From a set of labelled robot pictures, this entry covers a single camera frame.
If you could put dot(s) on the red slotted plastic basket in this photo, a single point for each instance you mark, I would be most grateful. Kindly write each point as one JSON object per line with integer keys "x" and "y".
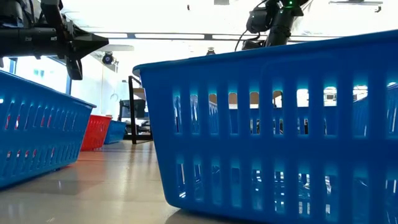
{"x": 96, "y": 133}

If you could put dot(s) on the blue window frame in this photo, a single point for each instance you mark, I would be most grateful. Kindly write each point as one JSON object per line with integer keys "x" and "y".
{"x": 68, "y": 85}

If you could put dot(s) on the long ceiling light strip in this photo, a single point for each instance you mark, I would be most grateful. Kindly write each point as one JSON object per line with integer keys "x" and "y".
{"x": 169, "y": 36}

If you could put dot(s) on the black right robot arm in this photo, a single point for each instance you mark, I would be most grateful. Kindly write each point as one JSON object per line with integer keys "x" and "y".
{"x": 281, "y": 28}

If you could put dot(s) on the black ceiling dome camera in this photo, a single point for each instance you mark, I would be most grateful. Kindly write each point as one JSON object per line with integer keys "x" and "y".
{"x": 108, "y": 58}
{"x": 211, "y": 51}

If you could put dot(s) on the black ceiling track fixture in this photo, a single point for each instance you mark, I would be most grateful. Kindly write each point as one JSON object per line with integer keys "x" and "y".
{"x": 356, "y": 2}

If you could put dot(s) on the wooden shelf black metal frame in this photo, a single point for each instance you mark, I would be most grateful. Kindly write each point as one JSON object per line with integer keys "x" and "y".
{"x": 134, "y": 124}

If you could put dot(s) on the small dark computer monitor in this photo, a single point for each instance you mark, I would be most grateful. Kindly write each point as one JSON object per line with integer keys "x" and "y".
{"x": 140, "y": 107}

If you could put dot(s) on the blue slotted plastic basket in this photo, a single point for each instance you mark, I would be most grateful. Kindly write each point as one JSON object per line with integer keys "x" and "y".
{"x": 40, "y": 146}
{"x": 280, "y": 149}
{"x": 115, "y": 132}

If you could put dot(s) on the black table edge rail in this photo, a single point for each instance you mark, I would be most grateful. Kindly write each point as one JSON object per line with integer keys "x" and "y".
{"x": 143, "y": 137}

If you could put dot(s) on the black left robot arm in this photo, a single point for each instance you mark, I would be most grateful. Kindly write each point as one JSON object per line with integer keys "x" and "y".
{"x": 21, "y": 42}

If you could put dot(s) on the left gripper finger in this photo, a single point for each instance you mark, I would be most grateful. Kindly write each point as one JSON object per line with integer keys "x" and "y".
{"x": 74, "y": 70}
{"x": 90, "y": 43}

